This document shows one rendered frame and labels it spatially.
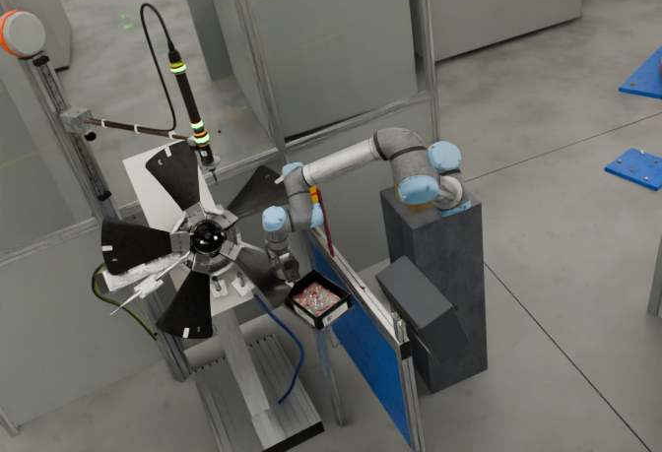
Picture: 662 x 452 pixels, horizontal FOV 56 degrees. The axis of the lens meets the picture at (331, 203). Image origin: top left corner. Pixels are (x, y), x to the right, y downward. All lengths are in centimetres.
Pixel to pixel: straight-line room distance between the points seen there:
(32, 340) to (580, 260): 286
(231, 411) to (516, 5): 446
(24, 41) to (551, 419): 259
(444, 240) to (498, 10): 388
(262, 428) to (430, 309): 151
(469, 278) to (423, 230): 39
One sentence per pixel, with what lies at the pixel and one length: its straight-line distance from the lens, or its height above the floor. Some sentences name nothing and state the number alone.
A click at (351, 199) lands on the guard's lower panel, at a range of 336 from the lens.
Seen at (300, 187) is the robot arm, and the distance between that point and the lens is 204.
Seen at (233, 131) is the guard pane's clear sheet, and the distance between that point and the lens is 294.
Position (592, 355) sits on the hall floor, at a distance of 329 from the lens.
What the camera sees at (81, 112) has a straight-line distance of 252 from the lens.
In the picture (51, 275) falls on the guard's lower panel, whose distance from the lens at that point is 312.
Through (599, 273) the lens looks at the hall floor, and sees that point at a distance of 370.
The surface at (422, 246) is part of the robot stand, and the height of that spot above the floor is 90.
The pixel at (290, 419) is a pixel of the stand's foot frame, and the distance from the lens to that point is 305.
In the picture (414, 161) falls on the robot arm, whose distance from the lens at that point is 186.
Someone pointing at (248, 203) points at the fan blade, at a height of 123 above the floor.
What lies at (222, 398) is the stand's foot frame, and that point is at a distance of 322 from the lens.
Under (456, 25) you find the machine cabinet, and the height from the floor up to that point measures 34.
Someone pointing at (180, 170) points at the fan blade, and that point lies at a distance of 229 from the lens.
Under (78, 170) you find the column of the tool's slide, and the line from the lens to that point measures 270.
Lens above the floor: 250
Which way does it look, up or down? 35 degrees down
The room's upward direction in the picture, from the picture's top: 12 degrees counter-clockwise
